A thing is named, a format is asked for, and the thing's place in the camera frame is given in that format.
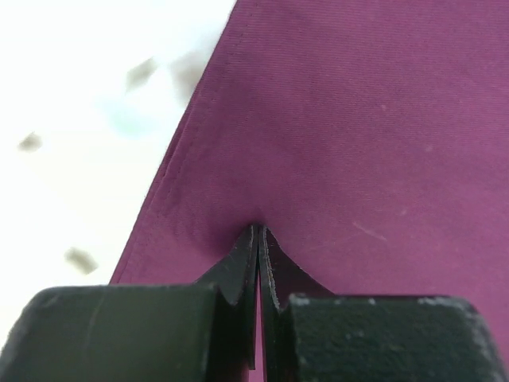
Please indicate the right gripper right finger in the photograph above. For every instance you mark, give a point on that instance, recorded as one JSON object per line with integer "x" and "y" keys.
{"x": 312, "y": 334}

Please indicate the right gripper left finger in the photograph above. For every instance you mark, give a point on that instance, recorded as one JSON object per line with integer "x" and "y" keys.
{"x": 202, "y": 331}

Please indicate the purple surgical cloth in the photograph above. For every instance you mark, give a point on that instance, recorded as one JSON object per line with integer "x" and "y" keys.
{"x": 370, "y": 138}

